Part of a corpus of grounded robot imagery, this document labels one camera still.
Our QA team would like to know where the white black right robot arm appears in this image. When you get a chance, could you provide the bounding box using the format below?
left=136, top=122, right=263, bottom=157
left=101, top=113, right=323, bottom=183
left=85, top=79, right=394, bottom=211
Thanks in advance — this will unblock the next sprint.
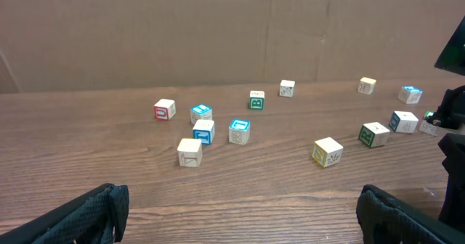
left=426, top=21, right=464, bottom=232

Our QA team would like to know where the yellow-sided plain-top wooden block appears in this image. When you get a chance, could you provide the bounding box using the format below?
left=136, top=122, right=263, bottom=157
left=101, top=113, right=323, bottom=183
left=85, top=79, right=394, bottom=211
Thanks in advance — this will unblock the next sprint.
left=311, top=137, right=344, bottom=168

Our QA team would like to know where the yellow-top wooden block far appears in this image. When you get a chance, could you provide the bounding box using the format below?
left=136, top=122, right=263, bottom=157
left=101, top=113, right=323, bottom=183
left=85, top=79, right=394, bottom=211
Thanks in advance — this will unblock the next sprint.
left=357, top=77, right=376, bottom=94

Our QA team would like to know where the yellow-top wooden block left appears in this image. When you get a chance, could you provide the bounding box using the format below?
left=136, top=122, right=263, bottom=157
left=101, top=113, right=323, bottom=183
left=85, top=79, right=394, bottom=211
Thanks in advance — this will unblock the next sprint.
left=177, top=138, right=203, bottom=168

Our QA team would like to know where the yellow-top wooden block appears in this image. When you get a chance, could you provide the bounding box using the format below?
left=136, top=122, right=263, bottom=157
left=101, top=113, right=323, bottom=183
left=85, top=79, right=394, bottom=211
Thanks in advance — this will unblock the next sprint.
left=177, top=138, right=203, bottom=168
left=357, top=77, right=376, bottom=94

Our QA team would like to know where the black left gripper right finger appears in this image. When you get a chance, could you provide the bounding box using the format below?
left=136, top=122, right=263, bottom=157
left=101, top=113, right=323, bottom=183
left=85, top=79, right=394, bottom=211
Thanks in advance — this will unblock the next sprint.
left=356, top=184, right=464, bottom=244

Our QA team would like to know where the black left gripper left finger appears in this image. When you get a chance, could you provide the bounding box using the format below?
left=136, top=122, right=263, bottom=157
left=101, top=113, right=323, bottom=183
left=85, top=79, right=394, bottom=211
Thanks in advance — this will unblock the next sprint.
left=1, top=183, right=129, bottom=244

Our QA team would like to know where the blue-sided plain-top wooden block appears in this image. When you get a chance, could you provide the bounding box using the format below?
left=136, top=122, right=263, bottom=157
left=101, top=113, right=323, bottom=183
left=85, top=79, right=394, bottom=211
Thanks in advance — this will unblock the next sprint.
left=389, top=111, right=419, bottom=134

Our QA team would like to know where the green-top wooden block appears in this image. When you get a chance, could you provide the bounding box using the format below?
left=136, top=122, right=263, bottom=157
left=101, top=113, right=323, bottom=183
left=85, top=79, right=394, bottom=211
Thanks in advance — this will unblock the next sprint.
left=418, top=111, right=438, bottom=137

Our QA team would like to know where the green B wooden block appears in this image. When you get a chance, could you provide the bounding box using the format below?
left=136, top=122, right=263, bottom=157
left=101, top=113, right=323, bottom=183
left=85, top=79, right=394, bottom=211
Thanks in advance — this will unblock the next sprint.
left=248, top=90, right=265, bottom=110

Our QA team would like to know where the red U wooden block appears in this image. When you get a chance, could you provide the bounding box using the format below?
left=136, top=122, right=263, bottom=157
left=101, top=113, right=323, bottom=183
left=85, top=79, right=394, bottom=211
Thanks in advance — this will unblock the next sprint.
left=154, top=99, right=176, bottom=121

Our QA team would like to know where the blue-top wooden block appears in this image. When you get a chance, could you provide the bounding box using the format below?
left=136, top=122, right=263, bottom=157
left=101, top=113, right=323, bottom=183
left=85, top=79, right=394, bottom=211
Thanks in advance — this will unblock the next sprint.
left=397, top=86, right=423, bottom=105
left=229, top=118, right=251, bottom=145
left=190, top=104, right=212, bottom=124

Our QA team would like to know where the blue I wooden block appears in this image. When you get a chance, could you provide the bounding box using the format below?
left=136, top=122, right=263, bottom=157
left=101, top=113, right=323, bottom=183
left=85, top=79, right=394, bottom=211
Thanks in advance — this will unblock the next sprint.
left=193, top=119, right=215, bottom=145

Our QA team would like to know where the blue-top wooden block right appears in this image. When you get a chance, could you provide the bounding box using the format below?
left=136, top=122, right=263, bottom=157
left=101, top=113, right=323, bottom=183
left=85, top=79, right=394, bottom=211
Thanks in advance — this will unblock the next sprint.
left=397, top=86, right=423, bottom=105

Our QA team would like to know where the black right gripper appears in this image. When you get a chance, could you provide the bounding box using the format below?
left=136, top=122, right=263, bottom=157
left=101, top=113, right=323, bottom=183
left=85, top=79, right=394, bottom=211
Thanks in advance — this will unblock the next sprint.
left=426, top=86, right=464, bottom=232

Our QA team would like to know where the blue-top wooden block lower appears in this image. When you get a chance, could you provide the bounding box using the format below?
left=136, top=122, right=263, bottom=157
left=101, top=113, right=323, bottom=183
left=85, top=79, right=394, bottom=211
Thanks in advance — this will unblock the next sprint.
left=229, top=118, right=251, bottom=145

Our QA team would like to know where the blue-top wooden block upper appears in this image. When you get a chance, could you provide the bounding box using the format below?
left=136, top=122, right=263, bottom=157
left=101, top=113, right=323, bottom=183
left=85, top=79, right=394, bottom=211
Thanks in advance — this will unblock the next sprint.
left=190, top=104, right=212, bottom=124

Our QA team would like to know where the plain-top wooden block far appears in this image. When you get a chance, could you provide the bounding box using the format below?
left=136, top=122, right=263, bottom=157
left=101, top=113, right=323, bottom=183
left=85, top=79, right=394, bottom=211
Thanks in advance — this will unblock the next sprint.
left=279, top=80, right=295, bottom=97

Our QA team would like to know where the green R wooden block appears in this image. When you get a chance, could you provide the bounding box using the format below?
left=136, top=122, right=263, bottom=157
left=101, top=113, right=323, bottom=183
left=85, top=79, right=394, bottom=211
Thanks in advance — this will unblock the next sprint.
left=358, top=122, right=390, bottom=147

